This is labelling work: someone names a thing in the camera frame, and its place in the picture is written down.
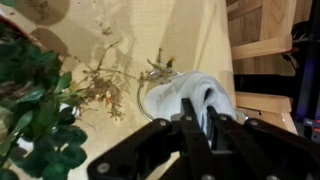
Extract dried brown plant sprigs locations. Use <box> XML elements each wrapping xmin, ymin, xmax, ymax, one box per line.
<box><xmin>70</xmin><ymin>28</ymin><xmax>182</xmax><ymax>122</ymax></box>

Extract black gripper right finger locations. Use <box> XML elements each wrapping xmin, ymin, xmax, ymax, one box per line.
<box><xmin>205</xmin><ymin>105</ymin><xmax>320</xmax><ymax>180</ymax></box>

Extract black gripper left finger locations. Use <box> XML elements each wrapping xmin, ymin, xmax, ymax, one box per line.
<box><xmin>87</xmin><ymin>97</ymin><xmax>218</xmax><ymax>180</ymax></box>

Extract black equipment cart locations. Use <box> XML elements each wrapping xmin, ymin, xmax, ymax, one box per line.
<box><xmin>290</xmin><ymin>0</ymin><xmax>320</xmax><ymax>143</ymax></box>

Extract wooden dining chair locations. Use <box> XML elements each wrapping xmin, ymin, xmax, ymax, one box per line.
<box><xmin>226</xmin><ymin>0</ymin><xmax>298</xmax><ymax>62</ymax></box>
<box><xmin>234</xmin><ymin>91</ymin><xmax>298</xmax><ymax>135</ymax></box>

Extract potted green plant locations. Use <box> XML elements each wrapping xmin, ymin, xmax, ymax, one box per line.
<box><xmin>0</xmin><ymin>14</ymin><xmax>89</xmax><ymax>180</ymax></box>

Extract white paper towel roll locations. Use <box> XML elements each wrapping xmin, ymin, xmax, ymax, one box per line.
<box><xmin>143</xmin><ymin>70</ymin><xmax>238</xmax><ymax>148</ymax></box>

